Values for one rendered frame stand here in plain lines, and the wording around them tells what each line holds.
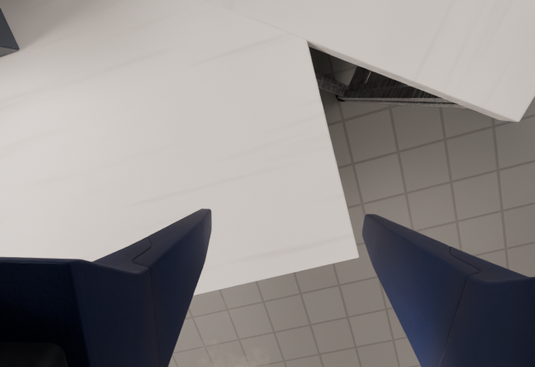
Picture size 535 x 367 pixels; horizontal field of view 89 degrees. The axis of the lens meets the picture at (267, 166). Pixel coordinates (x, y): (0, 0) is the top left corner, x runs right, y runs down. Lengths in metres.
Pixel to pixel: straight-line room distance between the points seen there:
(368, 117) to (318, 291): 0.90
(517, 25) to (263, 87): 0.29
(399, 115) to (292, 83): 1.00
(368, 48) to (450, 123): 1.08
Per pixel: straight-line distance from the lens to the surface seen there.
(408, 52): 0.37
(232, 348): 1.82
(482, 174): 1.54
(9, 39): 0.46
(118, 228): 0.44
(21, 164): 0.49
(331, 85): 1.04
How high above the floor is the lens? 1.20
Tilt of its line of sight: 76 degrees down
